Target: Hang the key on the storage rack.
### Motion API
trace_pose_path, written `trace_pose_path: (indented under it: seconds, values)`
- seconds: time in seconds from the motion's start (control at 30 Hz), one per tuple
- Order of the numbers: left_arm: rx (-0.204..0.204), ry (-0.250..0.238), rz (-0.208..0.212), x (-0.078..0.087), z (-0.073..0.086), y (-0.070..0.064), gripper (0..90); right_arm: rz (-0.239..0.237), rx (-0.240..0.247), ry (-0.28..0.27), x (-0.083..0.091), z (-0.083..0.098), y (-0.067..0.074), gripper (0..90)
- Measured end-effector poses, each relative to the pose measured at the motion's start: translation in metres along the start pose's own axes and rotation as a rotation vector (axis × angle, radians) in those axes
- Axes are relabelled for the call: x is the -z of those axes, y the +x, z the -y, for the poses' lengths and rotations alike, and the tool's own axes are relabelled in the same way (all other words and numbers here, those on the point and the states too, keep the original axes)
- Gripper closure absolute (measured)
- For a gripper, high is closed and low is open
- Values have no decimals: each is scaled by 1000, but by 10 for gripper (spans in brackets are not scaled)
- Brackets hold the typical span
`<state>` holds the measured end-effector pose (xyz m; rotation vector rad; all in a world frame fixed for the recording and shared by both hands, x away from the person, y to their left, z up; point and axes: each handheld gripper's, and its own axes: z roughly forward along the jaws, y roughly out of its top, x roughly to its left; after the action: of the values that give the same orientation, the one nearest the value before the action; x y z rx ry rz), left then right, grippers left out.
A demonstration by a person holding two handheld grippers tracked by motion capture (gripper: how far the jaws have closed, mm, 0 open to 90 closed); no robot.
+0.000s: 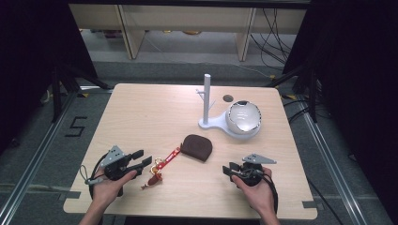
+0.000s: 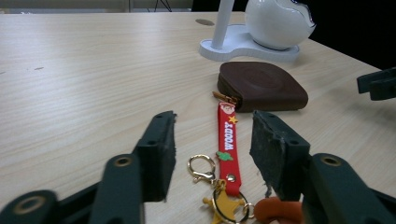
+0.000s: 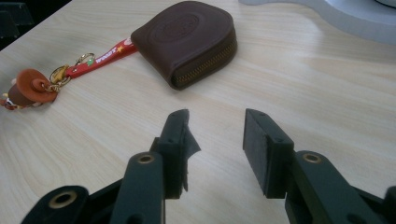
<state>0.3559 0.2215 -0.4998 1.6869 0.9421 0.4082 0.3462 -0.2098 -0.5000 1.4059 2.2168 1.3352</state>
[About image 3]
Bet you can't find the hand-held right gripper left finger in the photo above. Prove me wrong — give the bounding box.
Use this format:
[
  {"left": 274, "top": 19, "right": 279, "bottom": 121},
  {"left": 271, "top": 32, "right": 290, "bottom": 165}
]
[{"left": 148, "top": 108, "right": 202, "bottom": 200}]

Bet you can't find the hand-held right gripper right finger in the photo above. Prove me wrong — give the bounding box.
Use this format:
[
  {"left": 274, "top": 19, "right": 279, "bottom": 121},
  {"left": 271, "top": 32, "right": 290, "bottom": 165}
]
[{"left": 242, "top": 108, "right": 295, "bottom": 200}]

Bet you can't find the brown leather zip coin purse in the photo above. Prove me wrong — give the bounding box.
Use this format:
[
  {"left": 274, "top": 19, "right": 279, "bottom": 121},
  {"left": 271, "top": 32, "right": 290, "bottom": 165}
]
[{"left": 130, "top": 0, "right": 239, "bottom": 91}]

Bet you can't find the red strap toy keychain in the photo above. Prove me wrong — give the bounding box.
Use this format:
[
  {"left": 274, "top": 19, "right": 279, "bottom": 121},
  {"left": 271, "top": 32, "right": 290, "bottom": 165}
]
[{"left": 0, "top": 37, "right": 138, "bottom": 112}]

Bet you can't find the white stand with bowl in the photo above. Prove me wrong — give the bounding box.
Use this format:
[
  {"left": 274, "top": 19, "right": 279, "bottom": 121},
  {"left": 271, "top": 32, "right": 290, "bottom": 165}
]
[{"left": 238, "top": 0, "right": 396, "bottom": 46}]

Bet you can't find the dark blurred object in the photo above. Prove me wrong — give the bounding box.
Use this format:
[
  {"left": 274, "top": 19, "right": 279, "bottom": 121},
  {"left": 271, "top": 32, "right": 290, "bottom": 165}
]
[{"left": 0, "top": 2, "right": 35, "bottom": 40}]

